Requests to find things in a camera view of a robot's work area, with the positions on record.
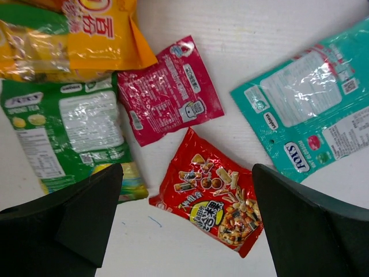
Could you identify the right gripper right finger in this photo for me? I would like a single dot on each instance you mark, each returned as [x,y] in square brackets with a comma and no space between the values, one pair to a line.
[310,233]

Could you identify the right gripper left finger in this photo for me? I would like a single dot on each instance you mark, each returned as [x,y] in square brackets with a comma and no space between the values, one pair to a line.
[64,233]

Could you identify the red snack packet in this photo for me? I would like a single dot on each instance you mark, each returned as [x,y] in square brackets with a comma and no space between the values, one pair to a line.
[214,193]

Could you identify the green snack packet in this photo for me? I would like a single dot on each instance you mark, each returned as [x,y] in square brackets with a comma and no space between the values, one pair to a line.
[69,132]

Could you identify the teal candy packet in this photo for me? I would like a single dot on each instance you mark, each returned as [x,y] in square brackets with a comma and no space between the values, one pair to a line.
[312,109]

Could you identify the pink snack packet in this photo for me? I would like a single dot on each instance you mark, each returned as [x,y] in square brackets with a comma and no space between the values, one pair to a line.
[176,92]

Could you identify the orange yellow snack packet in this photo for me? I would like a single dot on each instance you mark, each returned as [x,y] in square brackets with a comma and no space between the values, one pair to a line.
[70,41]

